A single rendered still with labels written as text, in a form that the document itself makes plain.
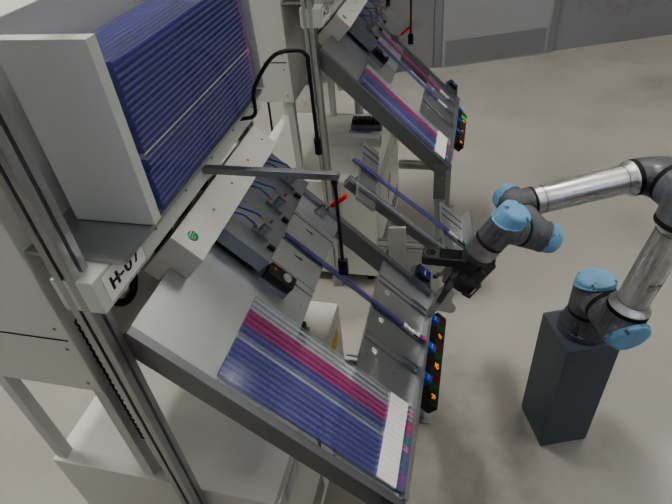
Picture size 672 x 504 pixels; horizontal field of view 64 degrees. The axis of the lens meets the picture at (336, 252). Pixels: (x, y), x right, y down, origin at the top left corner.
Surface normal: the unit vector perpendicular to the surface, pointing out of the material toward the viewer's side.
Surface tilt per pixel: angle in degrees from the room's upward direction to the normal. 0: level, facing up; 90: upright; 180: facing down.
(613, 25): 90
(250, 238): 44
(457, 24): 90
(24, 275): 90
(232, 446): 0
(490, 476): 0
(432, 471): 0
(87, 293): 90
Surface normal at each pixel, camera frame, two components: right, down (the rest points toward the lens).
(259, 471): -0.08, -0.76
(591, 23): 0.14, 0.62
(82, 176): -0.22, 0.64
